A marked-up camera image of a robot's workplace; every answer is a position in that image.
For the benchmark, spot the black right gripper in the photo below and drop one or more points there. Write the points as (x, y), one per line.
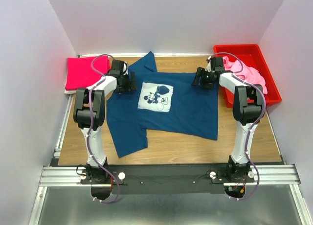
(200, 73)

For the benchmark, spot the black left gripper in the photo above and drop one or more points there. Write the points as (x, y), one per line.
(130, 85)

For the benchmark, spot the navy blue printed t-shirt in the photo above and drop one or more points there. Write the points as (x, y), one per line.
(162, 101)

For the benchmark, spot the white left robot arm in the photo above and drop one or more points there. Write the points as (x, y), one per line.
(89, 114)

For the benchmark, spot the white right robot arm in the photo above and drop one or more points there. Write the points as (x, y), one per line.
(248, 108)

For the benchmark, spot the light pink t-shirt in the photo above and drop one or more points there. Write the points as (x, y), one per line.
(248, 74)

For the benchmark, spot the folded magenta t-shirt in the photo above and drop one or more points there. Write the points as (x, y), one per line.
(80, 73)

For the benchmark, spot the red plastic bin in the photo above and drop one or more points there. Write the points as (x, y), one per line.
(251, 56)

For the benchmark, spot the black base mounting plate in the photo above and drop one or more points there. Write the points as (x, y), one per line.
(236, 189)

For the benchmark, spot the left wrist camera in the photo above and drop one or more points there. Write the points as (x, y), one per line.
(118, 68)

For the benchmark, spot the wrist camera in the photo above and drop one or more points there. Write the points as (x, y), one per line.
(118, 68)
(215, 64)

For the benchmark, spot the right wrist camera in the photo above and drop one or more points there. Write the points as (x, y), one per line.
(215, 64)

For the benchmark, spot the aluminium extrusion rail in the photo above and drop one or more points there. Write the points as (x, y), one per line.
(72, 176)

